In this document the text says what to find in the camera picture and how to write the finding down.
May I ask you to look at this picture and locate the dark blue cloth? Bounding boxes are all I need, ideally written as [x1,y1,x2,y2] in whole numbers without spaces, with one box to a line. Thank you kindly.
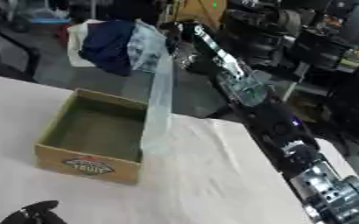
[78,19,137,77]

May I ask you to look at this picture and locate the tan cardboard box green inside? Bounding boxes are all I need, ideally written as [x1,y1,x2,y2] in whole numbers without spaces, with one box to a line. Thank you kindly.
[32,87,151,186]

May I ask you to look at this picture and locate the pale blue patterned cloth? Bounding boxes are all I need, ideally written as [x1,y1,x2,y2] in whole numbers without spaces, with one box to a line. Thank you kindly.
[125,18,171,74]

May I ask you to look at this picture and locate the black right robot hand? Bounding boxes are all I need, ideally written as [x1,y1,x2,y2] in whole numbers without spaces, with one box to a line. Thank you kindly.
[158,21,206,57]

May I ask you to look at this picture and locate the tan cardboard panel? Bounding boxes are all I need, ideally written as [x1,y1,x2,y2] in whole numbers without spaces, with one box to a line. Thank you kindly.
[174,0,229,31]

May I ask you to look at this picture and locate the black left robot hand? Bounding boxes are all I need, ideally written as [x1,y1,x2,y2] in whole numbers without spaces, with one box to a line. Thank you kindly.
[0,199,69,224]

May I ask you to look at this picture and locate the black equipment rack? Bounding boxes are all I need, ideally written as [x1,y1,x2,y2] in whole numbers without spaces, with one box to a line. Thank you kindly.
[288,5,359,74]

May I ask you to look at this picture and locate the tall clear plastic bottle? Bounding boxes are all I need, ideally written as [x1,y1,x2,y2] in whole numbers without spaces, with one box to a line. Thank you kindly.
[137,43,177,156]

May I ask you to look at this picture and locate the white cloth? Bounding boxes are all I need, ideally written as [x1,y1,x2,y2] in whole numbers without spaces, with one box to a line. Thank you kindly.
[66,18,106,68]

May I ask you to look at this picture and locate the black chair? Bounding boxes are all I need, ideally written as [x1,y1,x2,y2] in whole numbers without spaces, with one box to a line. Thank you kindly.
[0,13,42,83]

